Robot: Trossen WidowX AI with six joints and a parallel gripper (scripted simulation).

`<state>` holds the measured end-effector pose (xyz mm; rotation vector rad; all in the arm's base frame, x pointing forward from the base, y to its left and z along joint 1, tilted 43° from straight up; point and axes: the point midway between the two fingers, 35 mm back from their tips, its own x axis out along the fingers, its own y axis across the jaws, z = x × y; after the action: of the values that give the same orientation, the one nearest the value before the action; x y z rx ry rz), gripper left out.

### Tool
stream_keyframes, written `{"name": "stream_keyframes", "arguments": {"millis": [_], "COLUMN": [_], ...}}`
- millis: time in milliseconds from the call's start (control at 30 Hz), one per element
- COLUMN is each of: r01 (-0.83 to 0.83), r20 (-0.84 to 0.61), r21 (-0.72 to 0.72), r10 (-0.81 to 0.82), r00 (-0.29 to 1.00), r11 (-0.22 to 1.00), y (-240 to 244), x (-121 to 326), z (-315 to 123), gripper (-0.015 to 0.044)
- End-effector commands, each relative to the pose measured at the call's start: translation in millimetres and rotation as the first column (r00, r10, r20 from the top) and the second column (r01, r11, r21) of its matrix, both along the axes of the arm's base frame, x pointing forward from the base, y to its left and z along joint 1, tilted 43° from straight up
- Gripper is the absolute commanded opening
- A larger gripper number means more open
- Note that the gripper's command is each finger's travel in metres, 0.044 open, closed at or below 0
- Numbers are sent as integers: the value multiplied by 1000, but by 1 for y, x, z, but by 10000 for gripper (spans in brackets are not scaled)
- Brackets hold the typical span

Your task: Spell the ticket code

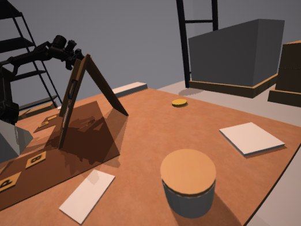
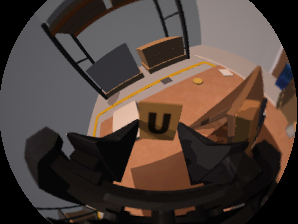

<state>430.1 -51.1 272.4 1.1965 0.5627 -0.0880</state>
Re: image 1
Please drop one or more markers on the white flat rectangular card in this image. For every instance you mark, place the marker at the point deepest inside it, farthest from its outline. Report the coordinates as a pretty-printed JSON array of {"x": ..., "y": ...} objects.
[{"x": 79, "y": 205}]

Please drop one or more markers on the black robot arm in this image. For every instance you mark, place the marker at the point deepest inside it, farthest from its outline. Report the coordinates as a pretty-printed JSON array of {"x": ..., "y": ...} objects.
[{"x": 9, "y": 111}]

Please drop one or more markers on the dark grey cylindrical container with orange lid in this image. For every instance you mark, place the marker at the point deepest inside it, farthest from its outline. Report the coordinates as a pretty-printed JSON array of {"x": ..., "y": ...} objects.
[{"x": 189, "y": 179}]

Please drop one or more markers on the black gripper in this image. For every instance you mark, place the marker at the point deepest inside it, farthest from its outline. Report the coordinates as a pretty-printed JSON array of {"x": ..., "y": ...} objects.
[{"x": 70, "y": 59}]

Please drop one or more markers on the yellow flat round disc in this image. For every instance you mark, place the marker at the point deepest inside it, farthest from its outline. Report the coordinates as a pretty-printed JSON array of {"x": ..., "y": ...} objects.
[{"x": 179, "y": 103}]

